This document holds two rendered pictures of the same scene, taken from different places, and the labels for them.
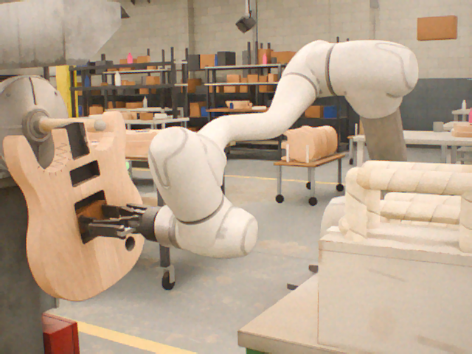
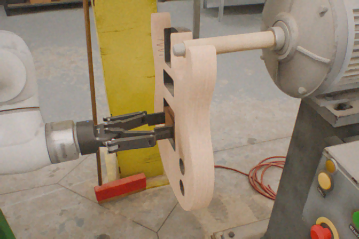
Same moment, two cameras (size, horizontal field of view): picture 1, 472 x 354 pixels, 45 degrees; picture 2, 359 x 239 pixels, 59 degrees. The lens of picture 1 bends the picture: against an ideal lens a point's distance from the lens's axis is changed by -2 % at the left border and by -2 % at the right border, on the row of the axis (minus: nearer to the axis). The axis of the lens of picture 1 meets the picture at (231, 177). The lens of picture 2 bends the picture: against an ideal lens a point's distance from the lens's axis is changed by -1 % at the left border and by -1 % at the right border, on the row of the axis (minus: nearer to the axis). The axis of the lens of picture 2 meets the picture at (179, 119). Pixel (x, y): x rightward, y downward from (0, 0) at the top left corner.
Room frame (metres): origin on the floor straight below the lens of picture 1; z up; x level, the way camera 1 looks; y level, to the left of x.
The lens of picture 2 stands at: (1.73, -0.11, 1.49)
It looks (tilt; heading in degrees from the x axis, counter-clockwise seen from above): 36 degrees down; 132
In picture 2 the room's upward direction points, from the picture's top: straight up
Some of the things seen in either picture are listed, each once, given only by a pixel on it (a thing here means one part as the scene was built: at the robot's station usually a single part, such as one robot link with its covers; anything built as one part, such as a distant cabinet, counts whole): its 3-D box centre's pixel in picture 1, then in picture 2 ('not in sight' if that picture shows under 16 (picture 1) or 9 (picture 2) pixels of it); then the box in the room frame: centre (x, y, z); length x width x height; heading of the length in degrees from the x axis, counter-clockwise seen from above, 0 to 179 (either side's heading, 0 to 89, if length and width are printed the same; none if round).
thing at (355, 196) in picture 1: (355, 208); not in sight; (0.86, -0.19, 1.15); 0.03 x 0.03 x 0.09
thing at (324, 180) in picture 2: not in sight; (326, 180); (1.66, 0.36, 1.07); 0.03 x 0.01 x 0.03; 149
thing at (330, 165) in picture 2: not in sight; (329, 166); (1.65, 0.36, 1.10); 0.03 x 0.01 x 0.03; 149
